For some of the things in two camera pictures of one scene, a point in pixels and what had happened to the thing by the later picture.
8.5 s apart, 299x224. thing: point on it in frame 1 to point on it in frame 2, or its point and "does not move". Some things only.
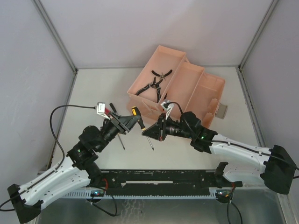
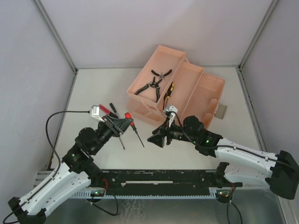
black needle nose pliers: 154,85 does not move
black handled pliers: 162,75 does not move
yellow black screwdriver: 136,111 to 171,88
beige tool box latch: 221,110 does not move
